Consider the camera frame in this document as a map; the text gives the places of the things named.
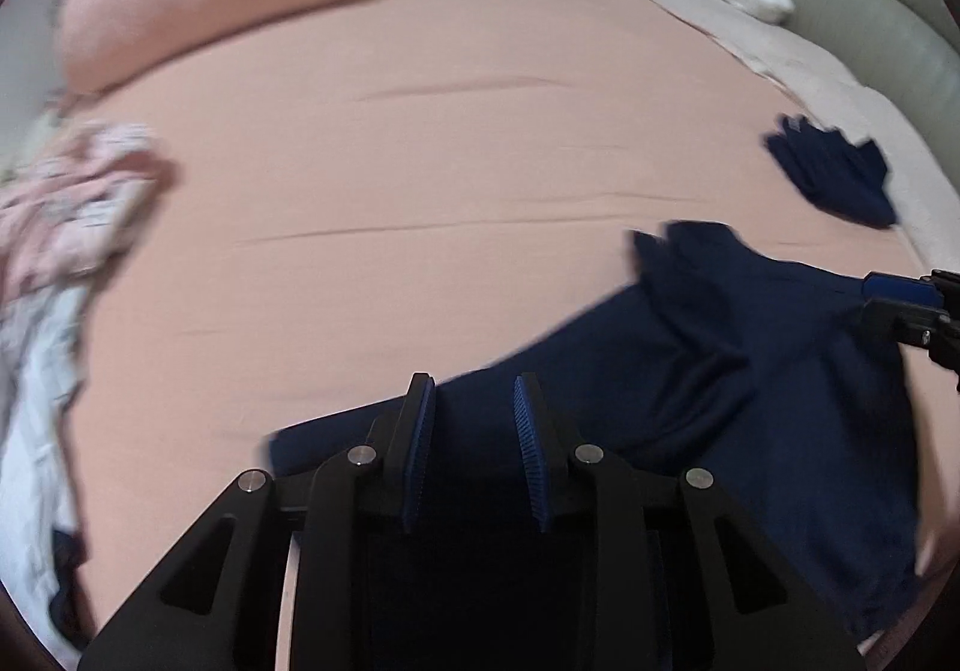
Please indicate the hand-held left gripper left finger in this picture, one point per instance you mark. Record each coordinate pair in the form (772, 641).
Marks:
(420, 446)

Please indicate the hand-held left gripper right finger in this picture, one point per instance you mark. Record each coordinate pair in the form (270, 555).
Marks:
(531, 446)

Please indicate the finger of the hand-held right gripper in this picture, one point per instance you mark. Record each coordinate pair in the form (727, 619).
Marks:
(896, 325)
(900, 287)

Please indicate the navy pants with white stripes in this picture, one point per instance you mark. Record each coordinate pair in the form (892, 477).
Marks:
(750, 379)

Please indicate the folded navy garment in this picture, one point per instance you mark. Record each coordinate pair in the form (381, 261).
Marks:
(832, 172)

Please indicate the pink bed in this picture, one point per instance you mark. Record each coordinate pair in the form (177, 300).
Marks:
(420, 176)

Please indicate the white shirt with navy trim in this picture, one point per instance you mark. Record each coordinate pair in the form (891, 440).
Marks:
(30, 461)

